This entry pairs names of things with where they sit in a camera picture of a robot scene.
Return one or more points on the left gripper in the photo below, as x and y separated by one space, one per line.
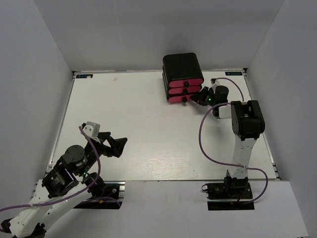
117 145

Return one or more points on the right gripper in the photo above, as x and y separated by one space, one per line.
200 97

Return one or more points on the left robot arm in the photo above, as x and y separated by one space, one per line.
74 181

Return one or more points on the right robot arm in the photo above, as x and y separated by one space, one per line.
247 125

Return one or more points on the black drawer cabinet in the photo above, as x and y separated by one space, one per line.
180 66

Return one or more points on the right corner label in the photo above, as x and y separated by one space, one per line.
233 73

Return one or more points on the corner label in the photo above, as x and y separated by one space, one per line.
84 76
233 73

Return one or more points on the left corner label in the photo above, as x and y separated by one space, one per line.
84 76

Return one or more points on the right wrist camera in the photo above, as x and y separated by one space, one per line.
214 83

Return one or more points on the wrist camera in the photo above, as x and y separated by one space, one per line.
214 83
91 129

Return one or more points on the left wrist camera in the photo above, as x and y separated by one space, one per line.
91 129

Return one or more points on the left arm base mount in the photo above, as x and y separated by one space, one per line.
111 199

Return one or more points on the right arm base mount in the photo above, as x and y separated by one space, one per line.
218 199

